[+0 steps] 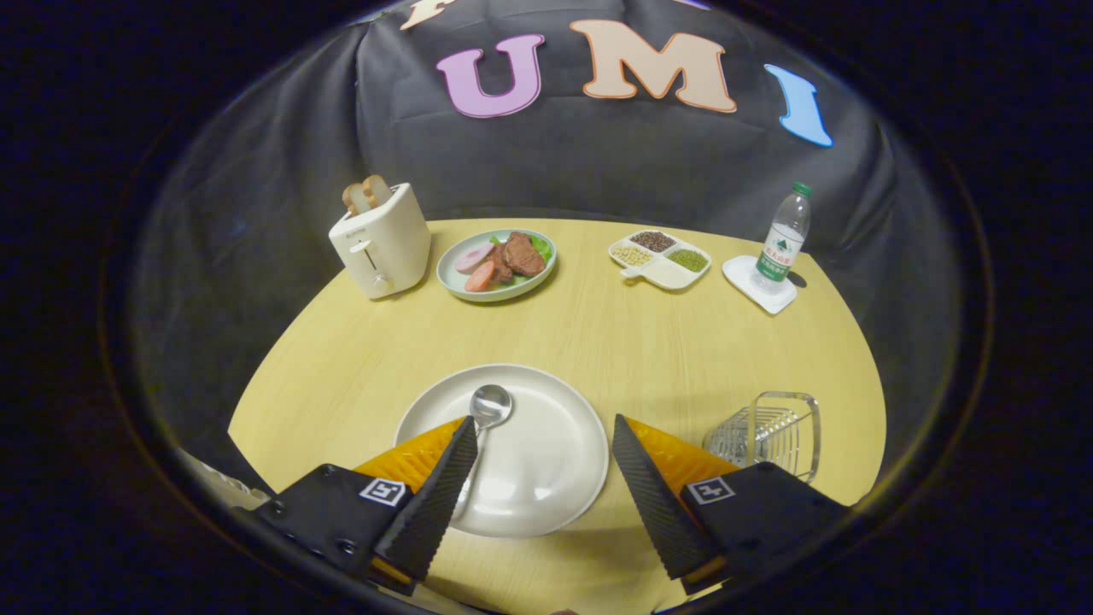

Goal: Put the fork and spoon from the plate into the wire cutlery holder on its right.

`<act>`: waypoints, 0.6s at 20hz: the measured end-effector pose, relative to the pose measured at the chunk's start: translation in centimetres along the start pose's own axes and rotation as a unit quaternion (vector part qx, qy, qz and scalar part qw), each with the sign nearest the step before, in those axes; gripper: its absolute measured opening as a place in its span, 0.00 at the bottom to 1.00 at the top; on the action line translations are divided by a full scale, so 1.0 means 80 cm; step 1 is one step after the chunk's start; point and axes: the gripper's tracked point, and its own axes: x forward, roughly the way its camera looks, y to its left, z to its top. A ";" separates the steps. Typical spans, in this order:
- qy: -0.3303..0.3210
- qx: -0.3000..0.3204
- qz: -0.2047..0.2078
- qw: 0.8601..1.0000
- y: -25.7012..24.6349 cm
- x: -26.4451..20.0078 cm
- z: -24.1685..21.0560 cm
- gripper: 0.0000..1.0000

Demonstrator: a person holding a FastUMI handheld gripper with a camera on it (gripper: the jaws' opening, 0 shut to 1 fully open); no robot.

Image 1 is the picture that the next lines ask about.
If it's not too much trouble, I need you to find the white square coaster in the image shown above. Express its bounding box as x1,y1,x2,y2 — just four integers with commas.
722,255,798,315

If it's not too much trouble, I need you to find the metal wire cutlery basket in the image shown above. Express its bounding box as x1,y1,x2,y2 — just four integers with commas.
703,391,822,484

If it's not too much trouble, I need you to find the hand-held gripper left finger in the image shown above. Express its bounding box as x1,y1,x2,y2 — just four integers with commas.
256,417,479,596

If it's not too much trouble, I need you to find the pale green food plate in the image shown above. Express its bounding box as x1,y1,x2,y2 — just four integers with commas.
436,228,558,303

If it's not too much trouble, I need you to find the clear plastic water bottle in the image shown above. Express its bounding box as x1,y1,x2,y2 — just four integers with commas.
751,181,813,296

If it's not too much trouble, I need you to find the large white plate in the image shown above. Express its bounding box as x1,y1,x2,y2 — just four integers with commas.
395,364,610,539

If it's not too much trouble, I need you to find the cream white toaster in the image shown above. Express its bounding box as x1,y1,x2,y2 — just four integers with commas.
329,182,432,300

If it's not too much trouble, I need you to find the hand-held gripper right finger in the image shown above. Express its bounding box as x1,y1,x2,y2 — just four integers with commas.
613,415,852,596

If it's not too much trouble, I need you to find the white divided dish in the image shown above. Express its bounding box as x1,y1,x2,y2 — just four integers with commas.
608,229,712,291

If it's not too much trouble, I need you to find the silver metal spoon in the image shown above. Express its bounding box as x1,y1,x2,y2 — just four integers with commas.
453,384,514,520

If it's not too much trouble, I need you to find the large brown steak piece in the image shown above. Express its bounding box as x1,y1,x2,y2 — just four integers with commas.
502,231,547,278

